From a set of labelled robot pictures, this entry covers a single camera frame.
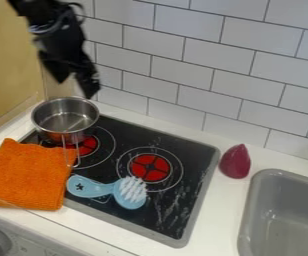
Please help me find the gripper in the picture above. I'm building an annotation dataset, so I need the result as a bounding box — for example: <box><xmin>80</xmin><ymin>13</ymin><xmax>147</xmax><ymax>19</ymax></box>
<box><xmin>28</xmin><ymin>13</ymin><xmax>102</xmax><ymax>100</ymax></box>

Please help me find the blue dish brush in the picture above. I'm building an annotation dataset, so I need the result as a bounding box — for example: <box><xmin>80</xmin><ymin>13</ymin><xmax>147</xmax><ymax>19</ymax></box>
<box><xmin>65</xmin><ymin>174</ymin><xmax>149</xmax><ymax>211</ymax></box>

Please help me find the silver pot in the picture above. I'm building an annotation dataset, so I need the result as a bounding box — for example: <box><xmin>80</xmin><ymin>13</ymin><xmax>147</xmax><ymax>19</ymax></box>
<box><xmin>29</xmin><ymin>96</ymin><xmax>102</xmax><ymax>168</ymax></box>

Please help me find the orange cloth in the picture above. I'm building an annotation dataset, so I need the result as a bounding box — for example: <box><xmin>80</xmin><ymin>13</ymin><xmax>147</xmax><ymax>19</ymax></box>
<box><xmin>0</xmin><ymin>137</ymin><xmax>80</xmax><ymax>212</ymax></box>

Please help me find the toy stove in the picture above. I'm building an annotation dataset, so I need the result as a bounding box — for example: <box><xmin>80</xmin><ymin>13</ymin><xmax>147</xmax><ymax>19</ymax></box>
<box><xmin>16</xmin><ymin>114</ymin><xmax>223</xmax><ymax>249</ymax></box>

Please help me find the dark red toy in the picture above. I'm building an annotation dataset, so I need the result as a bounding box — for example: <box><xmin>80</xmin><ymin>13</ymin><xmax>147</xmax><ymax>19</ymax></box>
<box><xmin>218</xmin><ymin>143</ymin><xmax>253</xmax><ymax>180</ymax></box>

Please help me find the toy sink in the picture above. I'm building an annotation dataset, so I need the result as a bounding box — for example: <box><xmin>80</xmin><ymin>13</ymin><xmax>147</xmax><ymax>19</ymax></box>
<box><xmin>236</xmin><ymin>168</ymin><xmax>308</xmax><ymax>256</ymax></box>

